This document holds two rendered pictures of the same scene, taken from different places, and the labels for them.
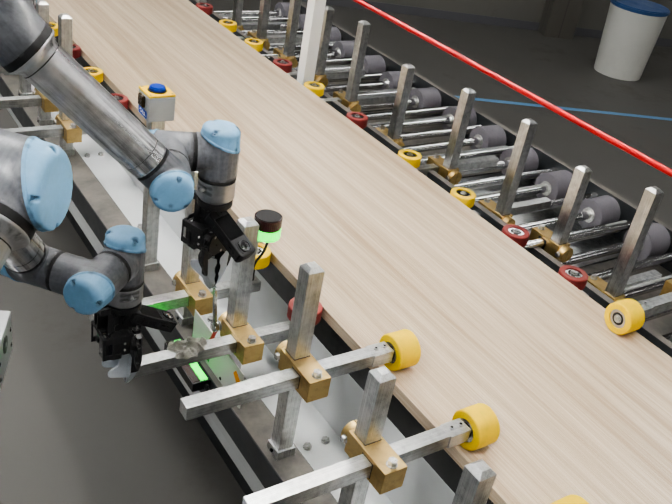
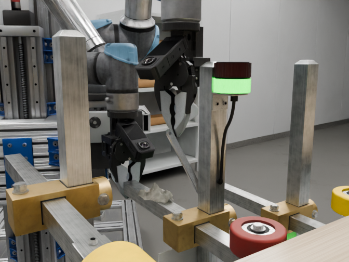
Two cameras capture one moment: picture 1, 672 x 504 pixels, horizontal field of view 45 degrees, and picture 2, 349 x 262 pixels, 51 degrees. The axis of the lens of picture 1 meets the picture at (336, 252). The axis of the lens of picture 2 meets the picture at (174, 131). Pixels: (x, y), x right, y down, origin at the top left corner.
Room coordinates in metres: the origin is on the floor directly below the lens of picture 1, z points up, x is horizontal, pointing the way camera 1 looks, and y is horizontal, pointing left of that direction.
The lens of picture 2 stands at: (1.48, -0.45, 1.14)
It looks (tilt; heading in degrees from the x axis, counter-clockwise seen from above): 11 degrees down; 94
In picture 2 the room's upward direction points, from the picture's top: straight up
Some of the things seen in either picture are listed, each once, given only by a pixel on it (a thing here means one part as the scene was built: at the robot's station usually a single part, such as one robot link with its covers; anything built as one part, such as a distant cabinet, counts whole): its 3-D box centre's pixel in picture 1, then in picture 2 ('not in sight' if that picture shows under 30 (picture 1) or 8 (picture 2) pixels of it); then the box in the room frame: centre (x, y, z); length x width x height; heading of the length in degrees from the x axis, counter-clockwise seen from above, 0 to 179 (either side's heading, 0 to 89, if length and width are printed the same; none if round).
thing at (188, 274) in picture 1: (191, 253); (299, 170); (1.69, 0.35, 0.90); 0.03 x 0.03 x 0.48; 38
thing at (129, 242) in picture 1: (123, 257); (120, 67); (1.29, 0.39, 1.12); 0.09 x 0.08 x 0.11; 170
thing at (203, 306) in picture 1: (192, 291); (290, 215); (1.67, 0.33, 0.80); 0.13 x 0.06 x 0.05; 38
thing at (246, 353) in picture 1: (240, 336); (202, 225); (1.48, 0.18, 0.85); 0.13 x 0.06 x 0.05; 38
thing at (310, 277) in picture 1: (295, 364); (77, 201); (1.30, 0.04, 0.94); 0.03 x 0.03 x 0.48; 38
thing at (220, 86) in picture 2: (266, 230); (231, 84); (1.52, 0.15, 1.10); 0.06 x 0.06 x 0.02
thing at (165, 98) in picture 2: (201, 268); (175, 111); (1.42, 0.27, 1.04); 0.06 x 0.03 x 0.09; 58
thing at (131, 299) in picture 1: (124, 291); (121, 102); (1.29, 0.39, 1.04); 0.08 x 0.08 x 0.05
